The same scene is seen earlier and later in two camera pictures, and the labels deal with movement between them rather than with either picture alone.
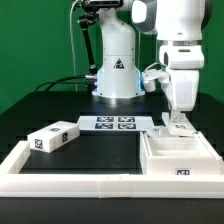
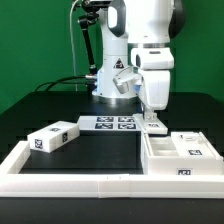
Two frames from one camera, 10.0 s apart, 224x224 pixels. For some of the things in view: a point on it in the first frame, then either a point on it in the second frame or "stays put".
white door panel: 181,128 to 192,144
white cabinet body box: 179,155 stays put
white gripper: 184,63 to 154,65
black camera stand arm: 93,7 stays put
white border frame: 14,183 stays put
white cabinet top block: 53,136 stays put
